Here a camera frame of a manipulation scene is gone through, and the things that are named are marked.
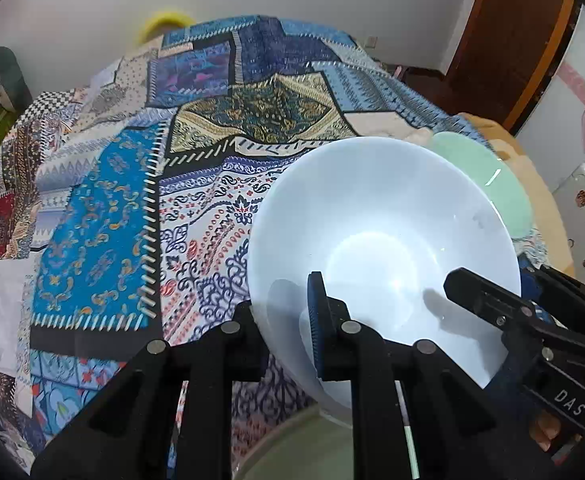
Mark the grey plush toy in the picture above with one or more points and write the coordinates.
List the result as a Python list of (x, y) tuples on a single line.
[(15, 95)]

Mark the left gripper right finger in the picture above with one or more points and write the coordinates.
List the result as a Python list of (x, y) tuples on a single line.
[(415, 412)]

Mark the patchwork patterned blanket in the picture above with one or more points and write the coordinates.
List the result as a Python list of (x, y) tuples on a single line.
[(126, 206)]

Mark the person's right hand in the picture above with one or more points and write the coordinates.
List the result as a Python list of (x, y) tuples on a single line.
[(546, 431)]

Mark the light green bowl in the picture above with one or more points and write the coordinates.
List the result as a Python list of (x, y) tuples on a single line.
[(492, 175)]

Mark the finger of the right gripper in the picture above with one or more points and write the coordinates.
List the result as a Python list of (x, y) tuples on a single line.
[(509, 312), (559, 296)]

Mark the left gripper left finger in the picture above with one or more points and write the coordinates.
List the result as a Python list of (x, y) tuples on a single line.
[(166, 414)]

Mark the yellow foam tube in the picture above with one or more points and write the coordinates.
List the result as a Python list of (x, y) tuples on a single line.
[(162, 22)]

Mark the white bowl with spots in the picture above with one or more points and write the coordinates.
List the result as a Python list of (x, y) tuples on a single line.
[(384, 221)]

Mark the wooden door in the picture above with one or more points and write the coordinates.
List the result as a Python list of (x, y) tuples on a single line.
[(506, 57)]

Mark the light green plate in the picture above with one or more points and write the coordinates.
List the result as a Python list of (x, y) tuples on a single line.
[(310, 445)]

